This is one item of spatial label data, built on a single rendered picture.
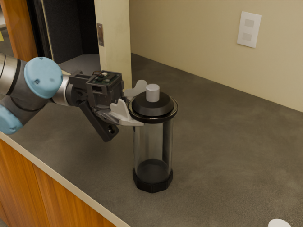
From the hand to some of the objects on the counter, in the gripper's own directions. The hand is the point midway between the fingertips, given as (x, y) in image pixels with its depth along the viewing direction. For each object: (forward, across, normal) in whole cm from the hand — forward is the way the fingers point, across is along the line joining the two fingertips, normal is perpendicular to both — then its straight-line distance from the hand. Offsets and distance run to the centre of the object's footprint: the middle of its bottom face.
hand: (151, 113), depth 71 cm
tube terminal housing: (-39, +40, +18) cm, 58 cm away
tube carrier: (-1, 0, +19) cm, 19 cm away
